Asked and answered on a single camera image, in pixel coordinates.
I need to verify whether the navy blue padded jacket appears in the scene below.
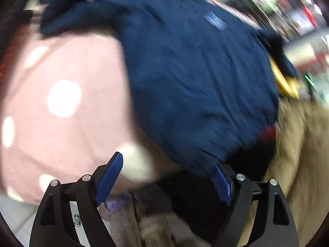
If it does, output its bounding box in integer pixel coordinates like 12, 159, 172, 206
40, 0, 298, 176

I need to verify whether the khaki jacket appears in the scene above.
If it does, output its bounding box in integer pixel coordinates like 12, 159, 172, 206
241, 99, 328, 246

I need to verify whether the pink polka dot bedsheet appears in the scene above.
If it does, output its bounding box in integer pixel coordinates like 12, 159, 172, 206
0, 0, 263, 206

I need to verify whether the gold velvet cushion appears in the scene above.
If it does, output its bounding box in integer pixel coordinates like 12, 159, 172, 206
269, 56, 299, 99

